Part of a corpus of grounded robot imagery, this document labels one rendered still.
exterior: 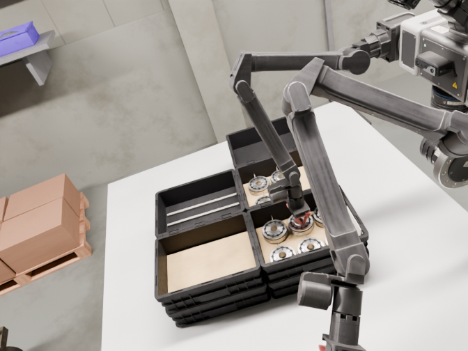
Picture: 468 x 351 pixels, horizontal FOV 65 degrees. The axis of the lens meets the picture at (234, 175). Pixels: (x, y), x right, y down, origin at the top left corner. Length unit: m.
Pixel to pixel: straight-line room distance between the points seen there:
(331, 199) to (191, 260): 0.90
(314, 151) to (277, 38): 2.65
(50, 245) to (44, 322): 0.54
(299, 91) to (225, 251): 0.90
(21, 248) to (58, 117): 1.13
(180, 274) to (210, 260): 0.14
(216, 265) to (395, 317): 0.67
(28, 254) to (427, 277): 2.62
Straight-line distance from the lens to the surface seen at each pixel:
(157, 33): 3.19
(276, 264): 1.34
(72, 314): 2.92
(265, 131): 1.25
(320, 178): 0.80
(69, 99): 3.41
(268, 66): 1.20
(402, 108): 0.90
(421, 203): 1.82
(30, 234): 3.08
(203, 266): 1.54
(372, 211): 1.77
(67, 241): 3.07
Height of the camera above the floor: 2.01
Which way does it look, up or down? 39 degrees down
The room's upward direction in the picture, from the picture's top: 19 degrees counter-clockwise
